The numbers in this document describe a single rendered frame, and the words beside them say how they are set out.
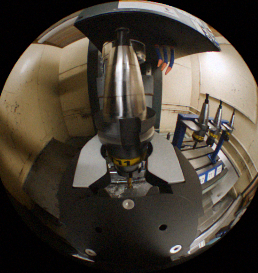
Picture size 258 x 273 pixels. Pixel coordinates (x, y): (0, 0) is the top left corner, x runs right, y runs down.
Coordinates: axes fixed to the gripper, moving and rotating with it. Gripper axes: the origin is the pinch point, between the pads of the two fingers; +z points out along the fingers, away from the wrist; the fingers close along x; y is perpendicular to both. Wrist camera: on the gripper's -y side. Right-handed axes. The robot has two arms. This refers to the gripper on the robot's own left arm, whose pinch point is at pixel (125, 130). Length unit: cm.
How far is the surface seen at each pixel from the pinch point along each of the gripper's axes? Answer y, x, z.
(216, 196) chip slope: 54, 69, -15
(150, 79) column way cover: -11, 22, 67
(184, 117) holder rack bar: 3.3, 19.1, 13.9
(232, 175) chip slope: 43, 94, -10
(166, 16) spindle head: -28.6, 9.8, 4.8
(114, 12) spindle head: -28.3, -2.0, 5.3
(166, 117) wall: 40, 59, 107
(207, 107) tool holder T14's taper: -2.3, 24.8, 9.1
